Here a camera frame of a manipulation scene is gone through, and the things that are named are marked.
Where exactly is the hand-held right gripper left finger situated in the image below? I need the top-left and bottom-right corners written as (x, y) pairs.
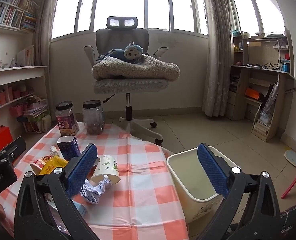
top-left (14, 143), bottom-right (101, 240)

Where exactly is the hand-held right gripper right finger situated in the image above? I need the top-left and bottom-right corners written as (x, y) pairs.
top-left (197, 143), bottom-right (282, 240)

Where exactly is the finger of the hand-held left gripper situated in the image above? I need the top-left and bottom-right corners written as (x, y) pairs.
top-left (0, 136), bottom-right (26, 165)

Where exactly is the white paper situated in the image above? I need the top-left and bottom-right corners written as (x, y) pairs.
top-left (80, 176), bottom-right (112, 205)

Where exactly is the cream plastic waste bin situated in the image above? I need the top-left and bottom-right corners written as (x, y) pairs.
top-left (166, 146), bottom-right (241, 224)

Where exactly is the green print paper cup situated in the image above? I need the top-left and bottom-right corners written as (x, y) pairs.
top-left (91, 155), bottom-right (120, 184)

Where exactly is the red instant noodle bowl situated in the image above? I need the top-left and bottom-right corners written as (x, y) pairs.
top-left (29, 155), bottom-right (53, 176)

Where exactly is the yellow snack packet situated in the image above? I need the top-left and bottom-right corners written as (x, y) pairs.
top-left (38, 156), bottom-right (69, 176)

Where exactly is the red gift box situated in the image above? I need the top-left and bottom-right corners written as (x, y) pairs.
top-left (0, 125), bottom-right (14, 153)

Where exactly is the dark blue carton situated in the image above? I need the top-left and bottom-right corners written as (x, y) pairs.
top-left (56, 135), bottom-right (81, 161)

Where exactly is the pink storage basket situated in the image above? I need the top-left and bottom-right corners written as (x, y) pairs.
top-left (9, 104), bottom-right (26, 118)

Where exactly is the white mesh basket of stuff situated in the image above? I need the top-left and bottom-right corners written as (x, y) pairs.
top-left (22, 97), bottom-right (51, 133)

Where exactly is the purple label plastic jar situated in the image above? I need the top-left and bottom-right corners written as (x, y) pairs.
top-left (55, 101), bottom-right (80, 137)

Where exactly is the clear plastic jar of nuts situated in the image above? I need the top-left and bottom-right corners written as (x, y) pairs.
top-left (82, 100), bottom-right (105, 135)

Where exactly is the white shelf cabinet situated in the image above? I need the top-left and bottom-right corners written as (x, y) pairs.
top-left (0, 65), bottom-right (51, 140)

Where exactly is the pale bathroom scale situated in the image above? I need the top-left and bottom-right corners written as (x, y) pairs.
top-left (284, 149), bottom-right (296, 168)

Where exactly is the silver plastic bag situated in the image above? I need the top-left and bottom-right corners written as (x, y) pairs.
top-left (259, 81), bottom-right (280, 127)

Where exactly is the orange flat box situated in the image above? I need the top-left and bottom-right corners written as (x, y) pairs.
top-left (245, 87), bottom-right (262, 100)

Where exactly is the grey office chair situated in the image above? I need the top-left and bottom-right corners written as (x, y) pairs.
top-left (84, 16), bottom-right (181, 145)

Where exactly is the person's dark plaid clothing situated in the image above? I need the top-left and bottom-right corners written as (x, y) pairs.
top-left (279, 204), bottom-right (296, 240)

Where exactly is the grey patterned curtain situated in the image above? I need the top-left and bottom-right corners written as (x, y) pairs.
top-left (33, 0), bottom-right (72, 67)
top-left (202, 0), bottom-right (238, 117)

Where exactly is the wooden desk with hutch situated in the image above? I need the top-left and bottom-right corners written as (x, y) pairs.
top-left (225, 31), bottom-right (296, 142)

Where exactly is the beige fleece blanket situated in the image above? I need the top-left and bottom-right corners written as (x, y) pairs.
top-left (92, 55), bottom-right (180, 82)

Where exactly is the blue monkey plush toy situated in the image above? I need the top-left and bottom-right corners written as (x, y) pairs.
top-left (96, 42), bottom-right (145, 64)

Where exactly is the side window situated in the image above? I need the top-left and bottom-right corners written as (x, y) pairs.
top-left (230, 0), bottom-right (286, 35)

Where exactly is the large barred window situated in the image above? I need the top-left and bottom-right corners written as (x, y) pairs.
top-left (52, 0), bottom-right (209, 40)

